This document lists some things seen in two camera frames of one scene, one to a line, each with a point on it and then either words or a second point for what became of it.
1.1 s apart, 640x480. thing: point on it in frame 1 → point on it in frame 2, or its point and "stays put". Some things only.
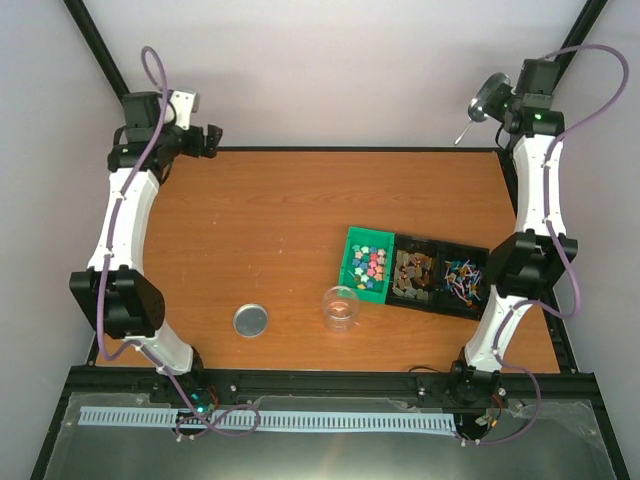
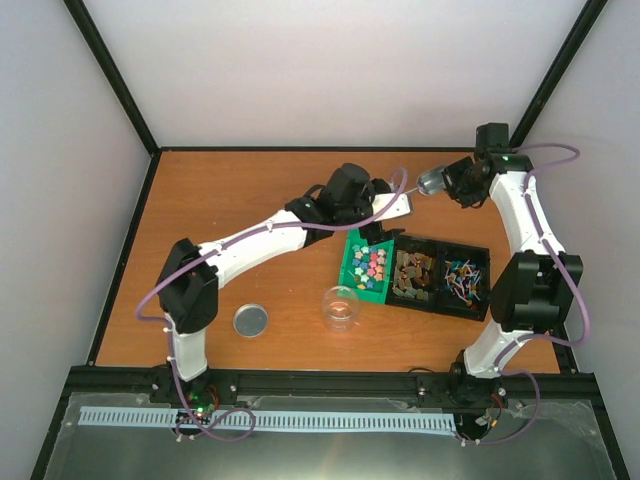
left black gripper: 213,140 → 375,233
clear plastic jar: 341,308 stays put
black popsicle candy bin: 414,275 stays put
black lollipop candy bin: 464,280 stays put
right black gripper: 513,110 → 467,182
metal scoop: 476,110 → 431,182
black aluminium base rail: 198,387 stays put
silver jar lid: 250,320 stays put
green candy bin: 367,264 stays put
